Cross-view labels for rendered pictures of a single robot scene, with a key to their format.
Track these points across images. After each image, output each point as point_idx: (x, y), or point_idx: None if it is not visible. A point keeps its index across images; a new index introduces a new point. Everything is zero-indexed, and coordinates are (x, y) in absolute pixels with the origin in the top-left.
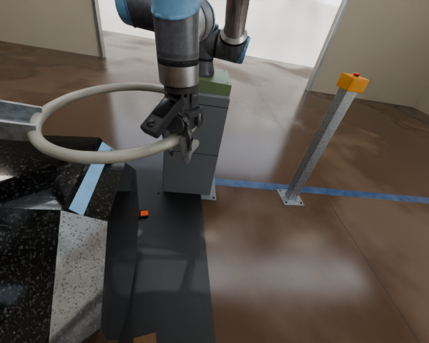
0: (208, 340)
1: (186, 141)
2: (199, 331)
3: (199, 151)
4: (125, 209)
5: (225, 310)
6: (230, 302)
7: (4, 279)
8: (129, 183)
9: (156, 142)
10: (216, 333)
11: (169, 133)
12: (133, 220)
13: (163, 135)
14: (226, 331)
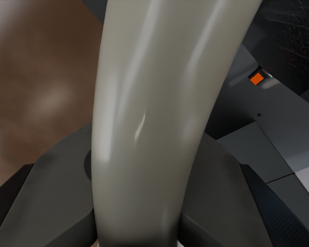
0: (91, 1)
1: None
2: (105, 2)
3: None
4: (265, 8)
5: (98, 40)
6: (99, 52)
7: None
8: (300, 58)
9: (190, 12)
10: (91, 13)
11: (200, 233)
12: (251, 37)
13: (257, 185)
14: (84, 23)
